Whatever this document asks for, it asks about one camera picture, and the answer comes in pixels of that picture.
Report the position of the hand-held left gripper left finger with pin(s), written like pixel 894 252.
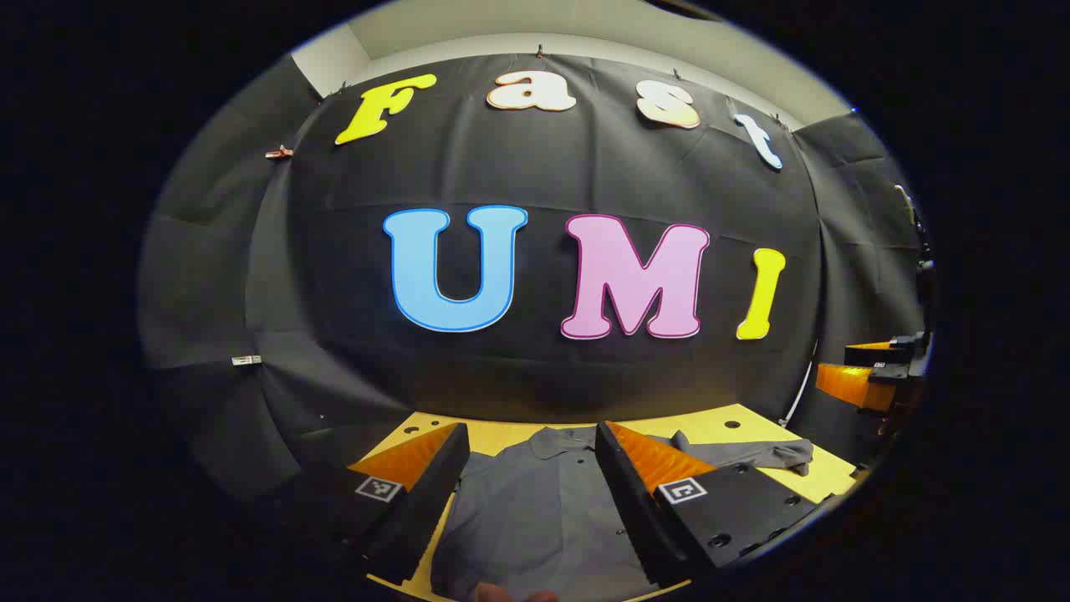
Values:
pixel 435 485

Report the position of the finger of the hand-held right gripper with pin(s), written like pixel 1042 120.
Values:
pixel 853 386
pixel 873 355

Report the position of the black backdrop cloth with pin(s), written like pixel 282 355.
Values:
pixel 501 167

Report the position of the grey collared shirt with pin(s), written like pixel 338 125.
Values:
pixel 543 502

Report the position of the red clip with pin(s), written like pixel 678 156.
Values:
pixel 280 153

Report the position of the silver clip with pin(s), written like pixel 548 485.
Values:
pixel 247 360

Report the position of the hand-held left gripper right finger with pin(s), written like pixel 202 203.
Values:
pixel 623 493

